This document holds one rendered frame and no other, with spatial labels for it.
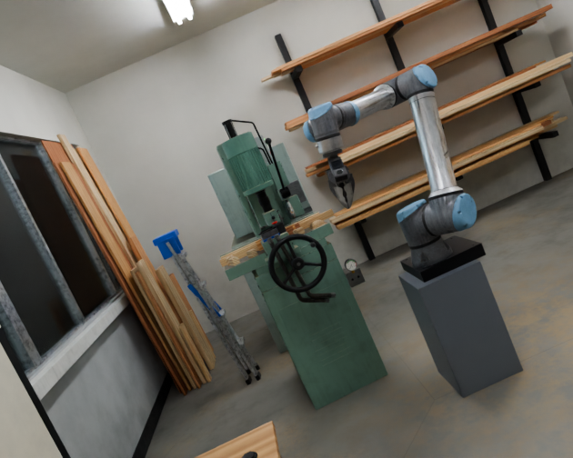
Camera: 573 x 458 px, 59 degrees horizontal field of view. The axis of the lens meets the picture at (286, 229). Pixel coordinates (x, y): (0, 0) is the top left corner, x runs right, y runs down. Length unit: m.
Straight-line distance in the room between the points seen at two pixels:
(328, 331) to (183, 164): 2.84
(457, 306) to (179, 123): 3.51
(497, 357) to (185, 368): 2.31
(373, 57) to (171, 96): 2.01
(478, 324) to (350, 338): 0.71
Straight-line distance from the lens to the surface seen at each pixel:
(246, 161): 2.67
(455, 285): 2.34
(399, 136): 4.70
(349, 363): 2.83
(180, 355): 3.91
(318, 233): 2.64
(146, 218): 5.17
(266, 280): 2.64
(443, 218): 2.23
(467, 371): 2.48
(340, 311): 2.74
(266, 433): 1.74
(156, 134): 5.15
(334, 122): 1.80
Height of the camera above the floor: 1.30
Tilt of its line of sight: 7 degrees down
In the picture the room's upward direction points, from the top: 24 degrees counter-clockwise
